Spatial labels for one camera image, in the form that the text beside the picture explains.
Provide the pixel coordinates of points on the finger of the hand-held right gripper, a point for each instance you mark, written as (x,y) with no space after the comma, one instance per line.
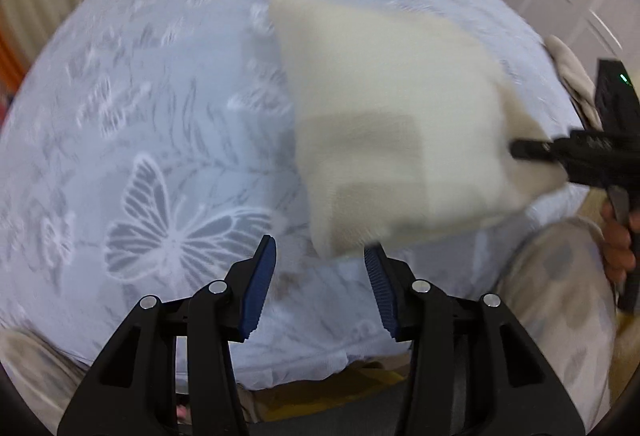
(532,149)

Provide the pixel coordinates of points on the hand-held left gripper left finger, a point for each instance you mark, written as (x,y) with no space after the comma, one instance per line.
(257,286)

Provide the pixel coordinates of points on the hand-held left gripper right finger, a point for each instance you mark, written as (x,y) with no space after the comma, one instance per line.
(380,296)

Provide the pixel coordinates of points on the cream knit cardigan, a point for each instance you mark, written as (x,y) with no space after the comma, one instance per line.
(400,115)

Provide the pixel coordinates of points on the person's right hand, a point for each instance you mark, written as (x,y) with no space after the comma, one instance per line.
(617,246)

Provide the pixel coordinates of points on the beige cloth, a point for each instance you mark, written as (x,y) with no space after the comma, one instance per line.
(575,75)

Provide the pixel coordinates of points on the person's patterned pants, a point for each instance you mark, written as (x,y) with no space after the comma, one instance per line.
(560,306)

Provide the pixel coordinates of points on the butterfly print bed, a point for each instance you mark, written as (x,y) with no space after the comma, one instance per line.
(150,115)

